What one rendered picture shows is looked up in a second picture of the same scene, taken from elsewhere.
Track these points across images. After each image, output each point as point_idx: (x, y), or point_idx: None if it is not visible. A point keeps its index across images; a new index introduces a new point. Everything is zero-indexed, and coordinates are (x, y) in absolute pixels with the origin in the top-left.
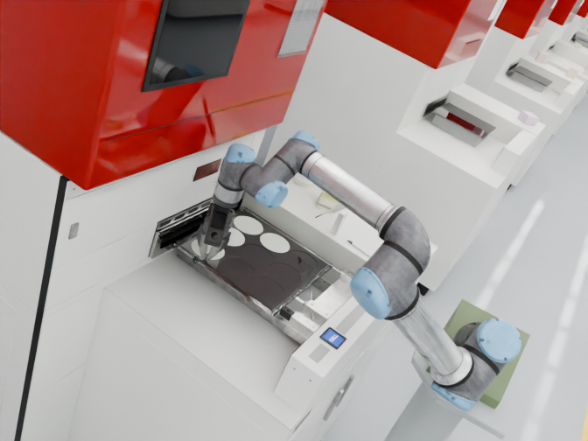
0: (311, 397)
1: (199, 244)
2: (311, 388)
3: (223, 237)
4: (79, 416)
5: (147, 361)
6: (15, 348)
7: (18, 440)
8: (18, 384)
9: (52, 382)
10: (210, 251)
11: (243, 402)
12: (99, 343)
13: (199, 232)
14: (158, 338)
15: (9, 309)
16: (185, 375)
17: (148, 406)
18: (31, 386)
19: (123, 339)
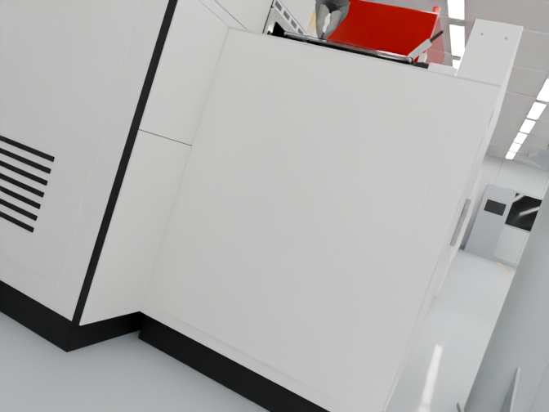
0: (510, 60)
1: (318, 16)
2: (509, 49)
3: (343, 5)
4: (171, 233)
5: (283, 95)
6: (131, 59)
7: (111, 212)
8: (127, 113)
9: (162, 133)
10: (328, 24)
11: (426, 82)
12: (214, 107)
13: (319, 0)
14: (301, 55)
15: (132, 2)
16: (339, 86)
17: (281, 161)
18: (148, 105)
19: (251, 81)
